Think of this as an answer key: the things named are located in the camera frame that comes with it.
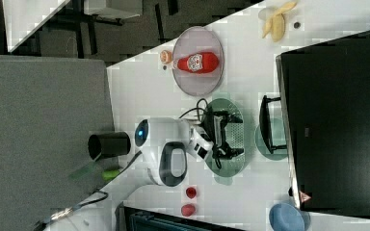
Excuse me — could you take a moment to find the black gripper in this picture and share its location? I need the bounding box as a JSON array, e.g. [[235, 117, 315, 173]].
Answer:
[[202, 106, 244, 160]]

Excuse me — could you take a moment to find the green plastic strainer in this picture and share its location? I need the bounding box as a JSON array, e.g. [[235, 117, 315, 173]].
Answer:
[[204, 93, 247, 186]]

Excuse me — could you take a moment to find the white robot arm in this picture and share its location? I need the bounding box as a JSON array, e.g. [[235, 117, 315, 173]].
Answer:
[[105, 109, 244, 205]]

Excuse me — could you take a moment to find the green round plate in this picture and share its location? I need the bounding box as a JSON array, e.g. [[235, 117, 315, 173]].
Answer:
[[255, 118, 288, 161]]

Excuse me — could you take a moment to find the red ketchup bottle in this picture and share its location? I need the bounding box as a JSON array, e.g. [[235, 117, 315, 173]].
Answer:
[[173, 52, 220, 74]]

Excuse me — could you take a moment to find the red green strawberry toy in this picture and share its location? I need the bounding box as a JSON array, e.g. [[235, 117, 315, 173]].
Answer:
[[181, 204, 197, 217]]

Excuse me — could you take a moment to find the blue bowl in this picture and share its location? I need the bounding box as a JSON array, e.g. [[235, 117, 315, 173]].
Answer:
[[269, 203, 310, 231]]

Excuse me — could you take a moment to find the orange slice toy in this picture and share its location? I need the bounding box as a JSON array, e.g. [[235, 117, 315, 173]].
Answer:
[[160, 50, 172, 64]]

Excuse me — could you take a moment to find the grey round plate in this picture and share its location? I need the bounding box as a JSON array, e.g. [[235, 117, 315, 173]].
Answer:
[[172, 26, 225, 96]]

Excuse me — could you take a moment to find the black toaster oven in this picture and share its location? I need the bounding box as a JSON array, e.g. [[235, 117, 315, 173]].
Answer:
[[276, 30, 370, 218]]

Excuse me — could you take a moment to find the black cylindrical holder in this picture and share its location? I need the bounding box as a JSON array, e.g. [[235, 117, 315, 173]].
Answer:
[[88, 132, 131, 160]]

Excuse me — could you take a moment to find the peeled banana toy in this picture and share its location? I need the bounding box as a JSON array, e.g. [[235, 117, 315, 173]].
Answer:
[[258, 1, 297, 42]]

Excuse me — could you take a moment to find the green slotted spatula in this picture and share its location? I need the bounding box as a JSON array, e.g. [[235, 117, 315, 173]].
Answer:
[[69, 154, 121, 182]]

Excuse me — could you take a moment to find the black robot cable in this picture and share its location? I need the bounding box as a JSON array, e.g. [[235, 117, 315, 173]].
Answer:
[[32, 150, 143, 230]]

